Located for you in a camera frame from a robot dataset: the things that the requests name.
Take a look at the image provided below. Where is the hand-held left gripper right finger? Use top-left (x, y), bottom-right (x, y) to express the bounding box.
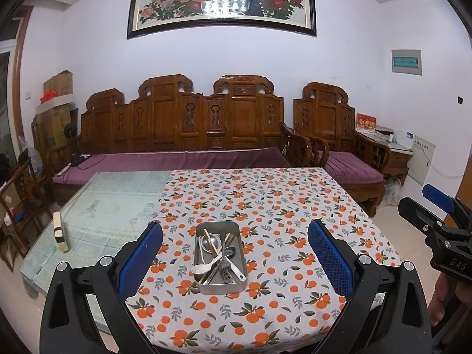
top-left (307, 218), bottom-right (432, 354)

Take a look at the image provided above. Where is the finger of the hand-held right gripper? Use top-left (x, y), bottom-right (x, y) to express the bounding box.
top-left (397, 196), bottom-right (448, 237)
top-left (422, 183), bottom-right (472, 226)

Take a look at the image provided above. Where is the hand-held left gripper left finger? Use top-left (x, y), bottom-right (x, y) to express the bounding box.
top-left (39, 221), bottom-right (164, 354)

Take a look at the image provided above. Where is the white oval-bowl plastic spoon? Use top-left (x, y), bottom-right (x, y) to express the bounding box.
top-left (191, 254), bottom-right (225, 276)

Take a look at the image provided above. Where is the metal spoon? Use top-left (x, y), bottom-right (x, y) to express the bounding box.
top-left (204, 237), bottom-right (246, 281)

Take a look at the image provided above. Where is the rectangular metal tray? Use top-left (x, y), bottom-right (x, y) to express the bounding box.
top-left (192, 221), bottom-right (248, 296)

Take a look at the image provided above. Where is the person's right hand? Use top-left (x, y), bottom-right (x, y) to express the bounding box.
top-left (428, 275), bottom-right (460, 327)

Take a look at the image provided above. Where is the crumpled white plastic bag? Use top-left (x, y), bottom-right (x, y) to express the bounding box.
top-left (383, 177), bottom-right (402, 207)

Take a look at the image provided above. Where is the wooden side table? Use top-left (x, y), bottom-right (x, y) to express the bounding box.
top-left (356, 133), bottom-right (414, 187)

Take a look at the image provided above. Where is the white box device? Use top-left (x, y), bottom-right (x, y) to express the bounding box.
top-left (393, 129), bottom-right (415, 148)

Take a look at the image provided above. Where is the orange fruit print tablecloth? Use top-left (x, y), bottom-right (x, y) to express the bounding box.
top-left (125, 168), bottom-right (402, 354)

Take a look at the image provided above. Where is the purple armchair cushion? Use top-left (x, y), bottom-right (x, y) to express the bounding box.
top-left (324, 151), bottom-right (384, 185)

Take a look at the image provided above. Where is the beige block with black band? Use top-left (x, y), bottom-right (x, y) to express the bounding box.
top-left (53, 212), bottom-right (70, 252)

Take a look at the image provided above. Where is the red desk calendar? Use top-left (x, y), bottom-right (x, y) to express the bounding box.
top-left (356, 114), bottom-right (377, 133)

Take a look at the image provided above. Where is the wooden side chair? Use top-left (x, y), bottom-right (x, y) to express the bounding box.
top-left (0, 157), bottom-right (52, 263)

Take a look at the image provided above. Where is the carved wooden armchair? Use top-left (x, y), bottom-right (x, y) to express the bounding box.
top-left (293, 82), bottom-right (391, 218)

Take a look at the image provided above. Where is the carved wooden sofa bench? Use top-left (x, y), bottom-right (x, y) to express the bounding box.
top-left (76, 74), bottom-right (314, 170)

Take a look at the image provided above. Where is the clear plastic bag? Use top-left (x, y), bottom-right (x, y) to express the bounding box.
top-left (18, 136), bottom-right (43, 175)

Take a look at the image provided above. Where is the large cardboard box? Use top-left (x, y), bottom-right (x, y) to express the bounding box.
top-left (35, 105), bottom-right (72, 152)

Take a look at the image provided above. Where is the small cardboard box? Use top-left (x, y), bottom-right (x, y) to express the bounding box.
top-left (43, 70), bottom-right (73, 96)

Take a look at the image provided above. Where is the framed peacock flower painting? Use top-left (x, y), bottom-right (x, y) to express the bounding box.
top-left (127, 0), bottom-right (318, 40)

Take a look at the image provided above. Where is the grey wall electrical panel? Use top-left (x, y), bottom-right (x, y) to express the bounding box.
top-left (391, 49), bottom-right (422, 76)

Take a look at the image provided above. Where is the wooden door frame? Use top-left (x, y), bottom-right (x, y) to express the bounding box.
top-left (6, 5), bottom-right (35, 144)

